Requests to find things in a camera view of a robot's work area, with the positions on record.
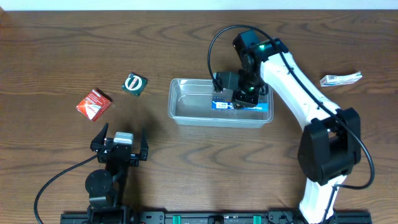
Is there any blue KoolFever box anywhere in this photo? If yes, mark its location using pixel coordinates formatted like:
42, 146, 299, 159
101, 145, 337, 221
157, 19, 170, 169
211, 96, 269, 112

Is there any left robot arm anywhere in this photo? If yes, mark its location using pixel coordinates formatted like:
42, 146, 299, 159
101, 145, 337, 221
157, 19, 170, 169
85, 124, 149, 209

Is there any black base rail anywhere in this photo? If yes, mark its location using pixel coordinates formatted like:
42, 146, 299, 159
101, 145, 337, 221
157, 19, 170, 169
60, 210, 373, 224

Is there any green square packet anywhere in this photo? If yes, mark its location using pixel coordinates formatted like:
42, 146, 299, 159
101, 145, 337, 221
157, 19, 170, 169
121, 72, 148, 97

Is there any white toothpaste box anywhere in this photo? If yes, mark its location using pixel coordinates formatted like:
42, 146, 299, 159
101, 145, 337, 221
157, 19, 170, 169
320, 72, 363, 86

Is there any clear plastic container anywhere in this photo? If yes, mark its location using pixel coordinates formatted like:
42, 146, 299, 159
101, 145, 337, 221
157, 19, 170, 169
168, 78, 274, 128

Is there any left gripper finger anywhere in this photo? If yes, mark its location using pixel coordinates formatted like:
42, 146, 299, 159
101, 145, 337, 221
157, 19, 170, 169
139, 129, 149, 161
90, 123, 109, 152

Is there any red packet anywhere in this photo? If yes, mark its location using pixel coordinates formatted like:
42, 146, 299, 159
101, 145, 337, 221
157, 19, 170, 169
75, 90, 112, 122

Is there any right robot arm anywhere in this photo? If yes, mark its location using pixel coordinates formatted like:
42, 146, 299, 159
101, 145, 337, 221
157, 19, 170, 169
232, 29, 361, 223

